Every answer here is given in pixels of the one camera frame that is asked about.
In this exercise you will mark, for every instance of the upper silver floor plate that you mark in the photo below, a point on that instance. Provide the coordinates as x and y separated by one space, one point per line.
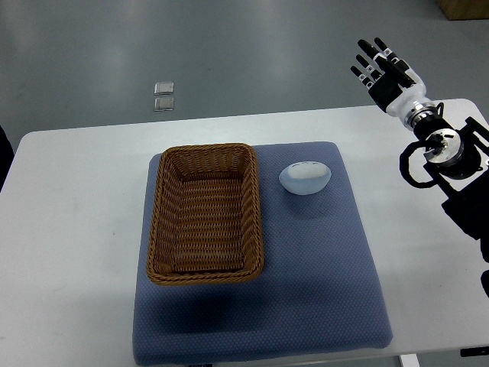
163 88

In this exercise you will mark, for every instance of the lower silver floor plate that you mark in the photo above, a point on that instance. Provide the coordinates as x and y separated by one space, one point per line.
162 104

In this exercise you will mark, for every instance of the blue cushion mat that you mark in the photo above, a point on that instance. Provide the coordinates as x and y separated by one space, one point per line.
318 292

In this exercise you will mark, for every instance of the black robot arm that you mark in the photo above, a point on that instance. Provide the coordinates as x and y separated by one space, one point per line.
453 159

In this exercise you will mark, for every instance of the brown cardboard box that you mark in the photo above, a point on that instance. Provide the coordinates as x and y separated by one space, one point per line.
462 10

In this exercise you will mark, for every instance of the black object at left edge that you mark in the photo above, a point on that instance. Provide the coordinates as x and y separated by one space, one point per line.
6 156

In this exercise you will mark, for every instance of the silver floor plate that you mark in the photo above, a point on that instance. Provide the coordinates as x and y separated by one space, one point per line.
163 88
162 104

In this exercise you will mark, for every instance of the light blue egg toy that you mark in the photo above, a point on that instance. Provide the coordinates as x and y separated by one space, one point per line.
305 177

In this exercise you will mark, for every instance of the brown wicker basket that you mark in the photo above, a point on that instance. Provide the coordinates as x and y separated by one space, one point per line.
206 221

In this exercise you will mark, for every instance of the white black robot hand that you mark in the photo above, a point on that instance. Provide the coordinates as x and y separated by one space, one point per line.
396 85

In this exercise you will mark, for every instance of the black table bracket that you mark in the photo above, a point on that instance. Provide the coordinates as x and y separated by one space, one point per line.
475 351

